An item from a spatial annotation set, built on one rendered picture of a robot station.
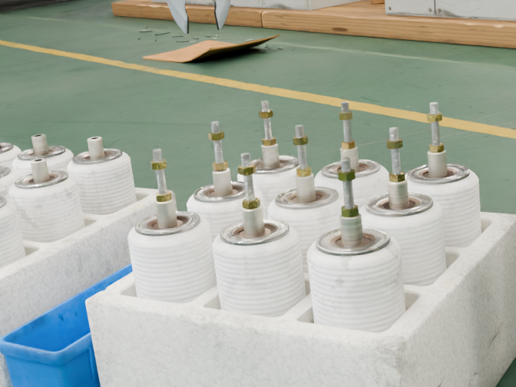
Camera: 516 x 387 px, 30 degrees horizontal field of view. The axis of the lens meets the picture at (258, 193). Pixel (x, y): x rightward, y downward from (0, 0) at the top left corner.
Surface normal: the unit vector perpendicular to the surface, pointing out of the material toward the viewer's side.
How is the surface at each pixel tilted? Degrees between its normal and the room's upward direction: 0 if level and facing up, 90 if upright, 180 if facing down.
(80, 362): 92
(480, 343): 90
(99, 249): 90
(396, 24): 90
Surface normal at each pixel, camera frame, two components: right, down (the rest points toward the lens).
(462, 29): -0.83, 0.26
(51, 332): 0.83, 0.04
